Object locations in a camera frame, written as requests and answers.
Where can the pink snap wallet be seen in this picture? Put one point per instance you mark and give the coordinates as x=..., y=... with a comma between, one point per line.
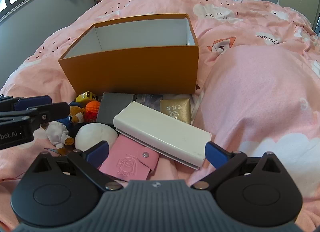
x=125, y=154

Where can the bear plush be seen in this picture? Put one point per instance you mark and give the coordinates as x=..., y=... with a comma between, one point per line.
x=58, y=132

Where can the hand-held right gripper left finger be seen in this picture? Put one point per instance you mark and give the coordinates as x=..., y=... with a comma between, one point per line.
x=98, y=152

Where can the orange crochet toy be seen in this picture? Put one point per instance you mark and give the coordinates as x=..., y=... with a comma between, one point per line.
x=92, y=106

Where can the grey box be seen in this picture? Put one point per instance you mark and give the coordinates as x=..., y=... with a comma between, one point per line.
x=112, y=109

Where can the long white box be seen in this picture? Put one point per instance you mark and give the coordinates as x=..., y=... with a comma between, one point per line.
x=160, y=132

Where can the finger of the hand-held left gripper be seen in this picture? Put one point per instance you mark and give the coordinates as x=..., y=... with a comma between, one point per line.
x=32, y=102
x=50, y=110

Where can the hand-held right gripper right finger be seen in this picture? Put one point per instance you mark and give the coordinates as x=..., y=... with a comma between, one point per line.
x=215, y=153

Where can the white plush with black ear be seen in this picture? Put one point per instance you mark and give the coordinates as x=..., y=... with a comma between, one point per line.
x=95, y=134

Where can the orange cardboard box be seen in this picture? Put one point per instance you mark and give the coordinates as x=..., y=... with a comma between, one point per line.
x=130, y=72

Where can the pink cloud print duvet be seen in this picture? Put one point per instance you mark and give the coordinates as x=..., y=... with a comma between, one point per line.
x=250, y=84

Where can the gold gift box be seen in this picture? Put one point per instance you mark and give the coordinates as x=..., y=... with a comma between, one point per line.
x=177, y=110

